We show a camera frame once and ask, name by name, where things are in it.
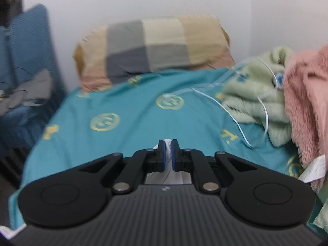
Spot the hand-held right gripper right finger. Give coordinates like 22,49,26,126
172,139,258,193

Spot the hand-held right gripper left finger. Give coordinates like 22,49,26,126
77,140,167,194

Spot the white shirt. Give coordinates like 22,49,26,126
145,138,192,185

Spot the teal printed bed sheet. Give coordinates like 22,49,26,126
8,69,328,236

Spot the green fleece blanket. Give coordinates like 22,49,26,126
222,46,295,148

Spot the checkered pillow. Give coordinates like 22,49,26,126
73,15,236,93

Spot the pink fleece blanket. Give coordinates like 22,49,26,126
283,45,328,192

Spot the grey cloth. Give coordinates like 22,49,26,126
0,69,53,116

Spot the blue garment on chair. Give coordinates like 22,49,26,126
0,4,67,157

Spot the white cable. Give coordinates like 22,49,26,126
191,56,285,148

